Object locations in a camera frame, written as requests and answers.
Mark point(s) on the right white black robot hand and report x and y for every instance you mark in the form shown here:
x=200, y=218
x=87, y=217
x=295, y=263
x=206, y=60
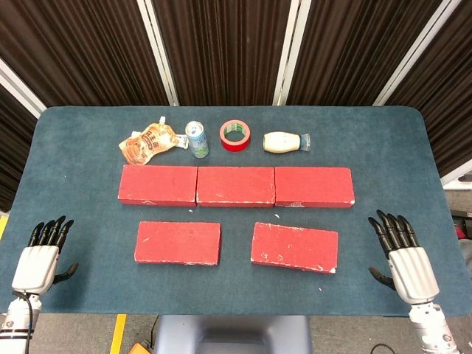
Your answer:
x=413, y=273

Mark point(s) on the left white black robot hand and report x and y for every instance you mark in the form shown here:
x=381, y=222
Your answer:
x=35, y=265

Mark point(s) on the red brick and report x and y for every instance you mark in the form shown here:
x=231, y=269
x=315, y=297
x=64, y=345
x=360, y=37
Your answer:
x=295, y=245
x=236, y=186
x=158, y=184
x=177, y=241
x=313, y=186

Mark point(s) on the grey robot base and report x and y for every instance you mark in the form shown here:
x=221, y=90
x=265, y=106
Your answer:
x=236, y=332

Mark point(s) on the blue felt table cover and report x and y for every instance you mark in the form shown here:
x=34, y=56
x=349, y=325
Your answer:
x=92, y=184

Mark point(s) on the brown ribbed partition panel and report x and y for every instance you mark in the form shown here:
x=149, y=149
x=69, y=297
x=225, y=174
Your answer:
x=14, y=147
x=354, y=48
x=450, y=92
x=81, y=48
x=225, y=48

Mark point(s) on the orange floor device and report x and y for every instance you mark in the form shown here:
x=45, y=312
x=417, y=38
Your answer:
x=142, y=348

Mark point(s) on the orange spout pouch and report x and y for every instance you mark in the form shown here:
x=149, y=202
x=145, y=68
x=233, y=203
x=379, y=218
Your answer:
x=147, y=142

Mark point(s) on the white bottle with blue cap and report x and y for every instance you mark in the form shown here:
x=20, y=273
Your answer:
x=280, y=142

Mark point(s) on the small white blue packet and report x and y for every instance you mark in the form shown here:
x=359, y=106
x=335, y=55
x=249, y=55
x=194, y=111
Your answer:
x=181, y=141

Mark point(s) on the light blue drink can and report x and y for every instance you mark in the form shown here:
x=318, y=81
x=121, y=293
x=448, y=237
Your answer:
x=197, y=142

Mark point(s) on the red tape roll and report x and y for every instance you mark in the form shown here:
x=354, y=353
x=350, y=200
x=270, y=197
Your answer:
x=236, y=147

